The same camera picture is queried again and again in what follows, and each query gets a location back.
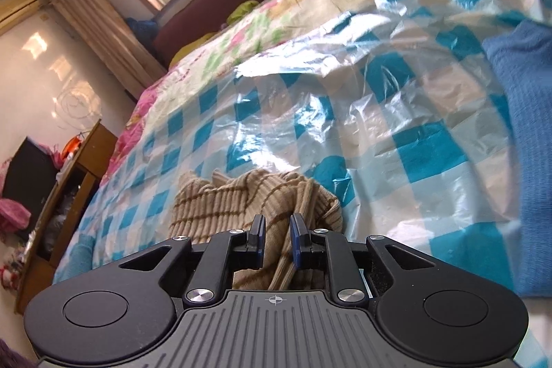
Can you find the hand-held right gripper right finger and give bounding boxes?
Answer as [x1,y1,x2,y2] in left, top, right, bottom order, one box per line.
[290,213,436,303]

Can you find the blue cloth bundle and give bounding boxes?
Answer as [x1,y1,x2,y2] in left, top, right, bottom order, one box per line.
[124,16,161,46]

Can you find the red patterned cloth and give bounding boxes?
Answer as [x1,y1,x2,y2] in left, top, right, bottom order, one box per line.
[0,246,27,292]

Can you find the beige curtain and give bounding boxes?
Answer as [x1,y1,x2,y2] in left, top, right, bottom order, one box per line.
[36,0,170,102]

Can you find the blue fleece cloth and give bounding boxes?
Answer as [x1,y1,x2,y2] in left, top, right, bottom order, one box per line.
[481,20,552,298]

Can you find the beige curtain box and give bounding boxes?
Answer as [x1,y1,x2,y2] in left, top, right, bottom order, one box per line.
[0,0,42,35]

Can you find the beige striped knit garment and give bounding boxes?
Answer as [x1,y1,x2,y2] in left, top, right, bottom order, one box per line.
[168,168,344,291]

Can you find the dark red headboard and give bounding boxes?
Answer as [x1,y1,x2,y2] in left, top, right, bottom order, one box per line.
[151,0,321,68]

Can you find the pink plastic bag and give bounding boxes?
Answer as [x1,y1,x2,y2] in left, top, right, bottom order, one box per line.
[0,197,34,235]
[41,141,66,171]

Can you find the blue checkered plastic sheet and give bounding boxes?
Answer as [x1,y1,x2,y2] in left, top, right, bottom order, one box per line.
[52,0,552,287]

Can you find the grey plastic bags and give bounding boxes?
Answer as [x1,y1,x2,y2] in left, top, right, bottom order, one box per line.
[43,190,79,262]

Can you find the purple fuzzy cloth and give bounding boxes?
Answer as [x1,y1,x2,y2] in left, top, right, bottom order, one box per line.
[0,339,38,368]

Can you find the wooden cabinet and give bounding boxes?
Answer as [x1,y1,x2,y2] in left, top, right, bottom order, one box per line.
[15,118,120,316]

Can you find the orange bag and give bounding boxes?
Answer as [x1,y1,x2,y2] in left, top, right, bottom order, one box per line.
[60,134,83,160]

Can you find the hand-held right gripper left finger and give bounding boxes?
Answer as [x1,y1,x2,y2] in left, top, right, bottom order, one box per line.
[117,215,266,305]

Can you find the green pillow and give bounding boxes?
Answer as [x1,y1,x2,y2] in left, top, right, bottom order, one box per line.
[168,0,265,70]

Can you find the white coiled cable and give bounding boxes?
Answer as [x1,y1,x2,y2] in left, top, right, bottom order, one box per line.
[53,84,103,132]

